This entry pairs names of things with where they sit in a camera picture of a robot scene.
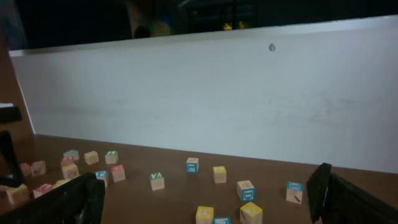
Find yellow C block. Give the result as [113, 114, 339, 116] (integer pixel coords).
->
[53, 179, 71, 189]

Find plain wood yellow block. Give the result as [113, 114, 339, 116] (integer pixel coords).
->
[84, 151, 99, 165]

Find red A block upper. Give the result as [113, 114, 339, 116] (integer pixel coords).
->
[60, 156, 75, 167]

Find red M block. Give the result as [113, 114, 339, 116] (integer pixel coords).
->
[20, 163, 31, 177]

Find wood block blue edge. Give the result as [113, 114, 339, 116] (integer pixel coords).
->
[237, 180, 256, 202]

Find blue P block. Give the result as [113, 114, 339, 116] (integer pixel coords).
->
[95, 170, 109, 187]

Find red A block lower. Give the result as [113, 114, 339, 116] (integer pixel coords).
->
[33, 183, 54, 198]

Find green Z block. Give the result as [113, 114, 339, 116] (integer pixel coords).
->
[150, 172, 165, 190]

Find yellow block upper left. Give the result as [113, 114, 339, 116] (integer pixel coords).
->
[62, 164, 80, 179]

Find yellow block top right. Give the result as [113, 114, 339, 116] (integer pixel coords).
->
[213, 166, 226, 184]

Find yellow block centre right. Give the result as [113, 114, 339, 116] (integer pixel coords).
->
[195, 206, 214, 224]

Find wood block blue side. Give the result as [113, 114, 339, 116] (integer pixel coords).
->
[186, 157, 199, 173]

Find red a block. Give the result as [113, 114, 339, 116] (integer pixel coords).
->
[33, 183, 54, 198]
[60, 156, 75, 167]

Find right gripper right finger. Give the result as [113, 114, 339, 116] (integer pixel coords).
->
[307, 163, 397, 224]

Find blue X block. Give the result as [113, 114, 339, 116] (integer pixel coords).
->
[286, 181, 303, 204]

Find blue E block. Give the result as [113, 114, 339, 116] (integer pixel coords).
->
[213, 217, 231, 224]

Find green L block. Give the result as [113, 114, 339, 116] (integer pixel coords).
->
[105, 151, 118, 164]

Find red Q block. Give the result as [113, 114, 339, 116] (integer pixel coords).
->
[111, 165, 126, 182]

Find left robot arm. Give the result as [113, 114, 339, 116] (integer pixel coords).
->
[1, 103, 25, 188]

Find blue 5 block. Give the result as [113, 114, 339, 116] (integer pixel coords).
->
[63, 149, 80, 161]

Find yellow O block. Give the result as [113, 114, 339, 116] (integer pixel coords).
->
[6, 184, 30, 205]

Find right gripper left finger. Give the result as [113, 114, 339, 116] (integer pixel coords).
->
[1, 173, 105, 223]

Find red 6 block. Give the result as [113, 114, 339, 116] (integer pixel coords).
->
[30, 161, 47, 177]

